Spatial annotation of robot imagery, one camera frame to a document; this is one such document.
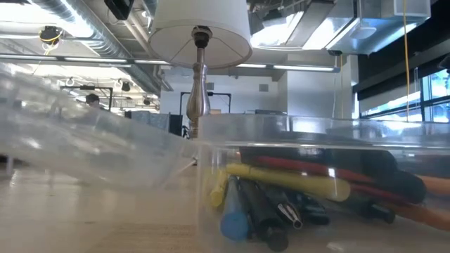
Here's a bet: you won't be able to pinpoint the blue pen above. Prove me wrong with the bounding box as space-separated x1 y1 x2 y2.
219 174 251 242

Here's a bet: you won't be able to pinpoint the black pen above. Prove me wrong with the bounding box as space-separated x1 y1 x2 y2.
238 178 290 253
293 191 332 226

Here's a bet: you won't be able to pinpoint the clear plastic supply box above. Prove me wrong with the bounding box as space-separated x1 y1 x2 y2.
0 62 450 253

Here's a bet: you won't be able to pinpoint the red black scissors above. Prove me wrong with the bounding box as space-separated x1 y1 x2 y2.
238 145 429 212

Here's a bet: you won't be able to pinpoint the ceiling light bar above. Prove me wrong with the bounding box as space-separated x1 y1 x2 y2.
0 53 341 74

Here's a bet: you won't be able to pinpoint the white shade table lamp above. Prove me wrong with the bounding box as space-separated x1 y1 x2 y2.
147 0 254 141

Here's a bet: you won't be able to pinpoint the person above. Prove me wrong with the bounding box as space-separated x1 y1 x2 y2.
84 92 102 109

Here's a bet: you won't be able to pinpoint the black metal rig frame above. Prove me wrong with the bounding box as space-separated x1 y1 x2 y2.
179 91 233 117

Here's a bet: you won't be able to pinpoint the large silver air duct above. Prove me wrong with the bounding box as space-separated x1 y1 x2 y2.
249 0 432 56

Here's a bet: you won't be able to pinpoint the silver ventilation duct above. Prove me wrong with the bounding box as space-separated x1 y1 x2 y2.
31 0 166 96

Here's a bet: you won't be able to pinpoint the hanging yellow cable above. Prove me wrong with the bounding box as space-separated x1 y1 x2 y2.
401 0 411 123

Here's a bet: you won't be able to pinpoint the yellow black cable reel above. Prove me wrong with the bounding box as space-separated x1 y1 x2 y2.
37 25 65 46

